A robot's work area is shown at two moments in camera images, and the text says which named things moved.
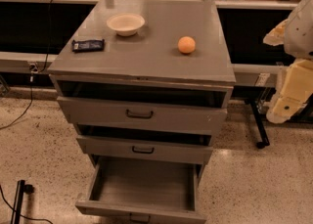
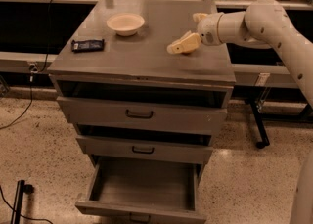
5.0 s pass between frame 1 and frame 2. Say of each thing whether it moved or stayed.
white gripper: moved
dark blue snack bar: stayed
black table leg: stayed
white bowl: stayed
